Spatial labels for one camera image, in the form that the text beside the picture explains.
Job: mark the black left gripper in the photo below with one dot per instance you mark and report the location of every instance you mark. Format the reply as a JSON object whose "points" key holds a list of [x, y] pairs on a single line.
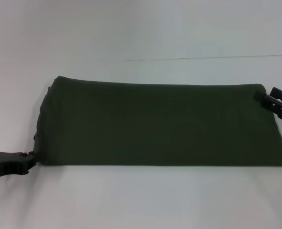
{"points": [[4, 165]]}

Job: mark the dark green printed t-shirt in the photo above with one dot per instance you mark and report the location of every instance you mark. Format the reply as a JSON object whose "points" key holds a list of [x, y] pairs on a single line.
{"points": [[155, 124]]}

